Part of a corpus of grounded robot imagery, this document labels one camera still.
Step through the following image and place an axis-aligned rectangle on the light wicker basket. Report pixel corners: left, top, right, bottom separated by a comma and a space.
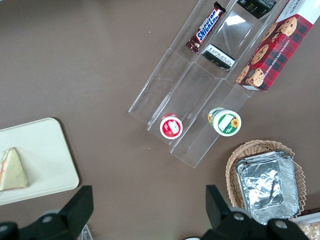
225, 139, 306, 219

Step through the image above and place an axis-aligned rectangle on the aluminium foil tray stack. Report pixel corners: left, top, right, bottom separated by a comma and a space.
234, 149, 301, 226

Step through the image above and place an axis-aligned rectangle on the yellow chips bag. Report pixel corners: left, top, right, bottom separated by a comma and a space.
299, 222, 320, 240

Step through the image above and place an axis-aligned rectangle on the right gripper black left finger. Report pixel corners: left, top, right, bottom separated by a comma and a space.
0, 184, 95, 240

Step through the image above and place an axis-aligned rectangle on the green lidded white jar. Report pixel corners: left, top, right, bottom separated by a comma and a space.
207, 107, 243, 137

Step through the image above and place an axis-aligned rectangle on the white plastic snack bin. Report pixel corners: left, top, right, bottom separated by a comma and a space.
289, 213, 320, 240

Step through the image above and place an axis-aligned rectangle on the triangle sandwich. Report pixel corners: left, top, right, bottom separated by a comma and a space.
0, 146, 30, 193

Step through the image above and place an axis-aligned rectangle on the Snickers chocolate bar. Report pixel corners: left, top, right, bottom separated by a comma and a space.
185, 0, 227, 54

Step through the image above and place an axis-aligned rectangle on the black chocolate box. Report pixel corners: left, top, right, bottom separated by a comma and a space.
235, 0, 278, 20
200, 43, 236, 70

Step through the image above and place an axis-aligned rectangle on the cream plastic tray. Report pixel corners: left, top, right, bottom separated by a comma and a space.
0, 117, 81, 207

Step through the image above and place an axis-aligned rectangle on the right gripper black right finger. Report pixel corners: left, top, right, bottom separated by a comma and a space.
201, 184, 309, 240

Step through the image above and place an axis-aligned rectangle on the clear acrylic tiered display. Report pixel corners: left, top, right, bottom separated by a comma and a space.
127, 0, 292, 169

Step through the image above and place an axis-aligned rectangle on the red tartan cookie box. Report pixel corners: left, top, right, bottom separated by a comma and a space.
235, 0, 320, 93

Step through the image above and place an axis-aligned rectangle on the red lidded jar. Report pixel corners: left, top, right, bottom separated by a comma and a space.
159, 112, 184, 139

